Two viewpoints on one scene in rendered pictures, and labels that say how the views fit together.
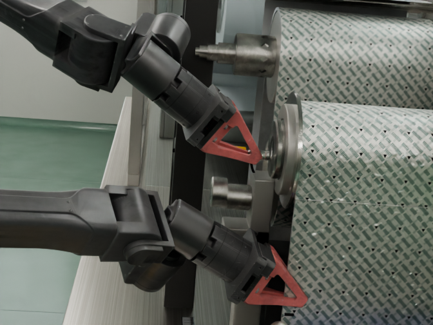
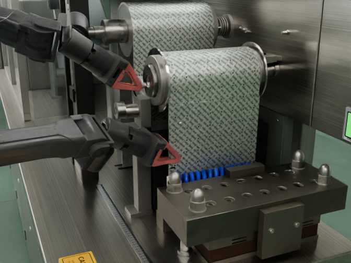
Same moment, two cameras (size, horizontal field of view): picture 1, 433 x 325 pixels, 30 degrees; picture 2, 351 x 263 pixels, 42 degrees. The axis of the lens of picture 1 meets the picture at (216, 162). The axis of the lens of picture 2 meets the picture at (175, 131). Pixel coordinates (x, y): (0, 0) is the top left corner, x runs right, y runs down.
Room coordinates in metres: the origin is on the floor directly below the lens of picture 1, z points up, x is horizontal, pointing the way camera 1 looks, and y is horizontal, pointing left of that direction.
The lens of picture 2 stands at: (0.00, 0.20, 1.48)
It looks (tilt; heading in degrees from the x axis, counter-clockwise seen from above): 19 degrees down; 341
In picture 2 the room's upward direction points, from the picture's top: straight up
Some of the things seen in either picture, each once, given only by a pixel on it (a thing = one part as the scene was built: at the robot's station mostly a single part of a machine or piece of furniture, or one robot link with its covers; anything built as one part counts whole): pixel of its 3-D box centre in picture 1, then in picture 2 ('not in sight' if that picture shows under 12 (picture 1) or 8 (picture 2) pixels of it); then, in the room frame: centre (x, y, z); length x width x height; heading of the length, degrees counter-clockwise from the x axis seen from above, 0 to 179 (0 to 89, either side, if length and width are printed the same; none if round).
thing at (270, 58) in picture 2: not in sight; (266, 57); (1.02, -0.38, 1.28); 0.06 x 0.05 x 0.02; 95
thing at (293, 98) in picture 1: (289, 149); (157, 80); (0.99, -0.09, 1.25); 0.15 x 0.01 x 0.15; 5
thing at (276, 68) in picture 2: not in sight; (263, 70); (1.02, -0.38, 1.25); 0.07 x 0.04 x 0.04; 95
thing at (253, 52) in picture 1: (254, 55); (114, 31); (1.24, -0.04, 1.33); 0.06 x 0.06 x 0.06; 5
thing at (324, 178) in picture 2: not in sight; (324, 173); (0.80, -0.43, 1.05); 0.04 x 0.04 x 0.04
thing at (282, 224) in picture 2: not in sight; (281, 230); (0.74, -0.28, 0.96); 0.10 x 0.03 x 0.11; 95
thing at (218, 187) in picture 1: (218, 191); (119, 110); (1.02, -0.01, 1.18); 0.04 x 0.02 x 0.04; 5
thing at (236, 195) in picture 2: not in sight; (252, 198); (0.83, -0.26, 1.00); 0.40 x 0.16 x 0.06; 95
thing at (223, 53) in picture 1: (214, 52); (92, 32); (1.24, 0.02, 1.33); 0.06 x 0.03 x 0.03; 95
